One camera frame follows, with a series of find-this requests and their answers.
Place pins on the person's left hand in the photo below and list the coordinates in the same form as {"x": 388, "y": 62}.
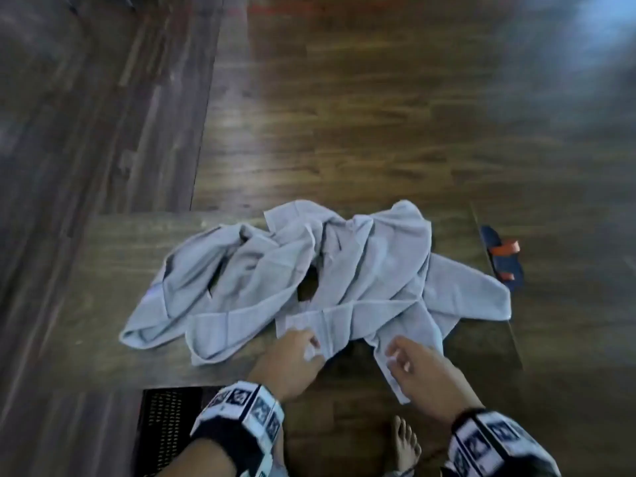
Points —
{"x": 285, "y": 362}

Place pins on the light grey smooth towel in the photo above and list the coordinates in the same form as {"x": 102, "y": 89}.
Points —
{"x": 233, "y": 293}

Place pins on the person's bare foot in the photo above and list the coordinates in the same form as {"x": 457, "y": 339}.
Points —
{"x": 405, "y": 447}

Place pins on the person's right hand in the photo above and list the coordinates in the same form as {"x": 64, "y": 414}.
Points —
{"x": 432, "y": 382}

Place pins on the grey terry towel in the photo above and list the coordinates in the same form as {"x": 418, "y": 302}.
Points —
{"x": 377, "y": 253}

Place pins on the black plastic mesh basket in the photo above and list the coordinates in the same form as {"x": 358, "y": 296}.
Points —
{"x": 164, "y": 427}

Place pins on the black left wrist marker band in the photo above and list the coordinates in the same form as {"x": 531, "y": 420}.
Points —
{"x": 248, "y": 407}

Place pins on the grey terry towel checkered stripe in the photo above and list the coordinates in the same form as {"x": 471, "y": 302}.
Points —
{"x": 397, "y": 322}

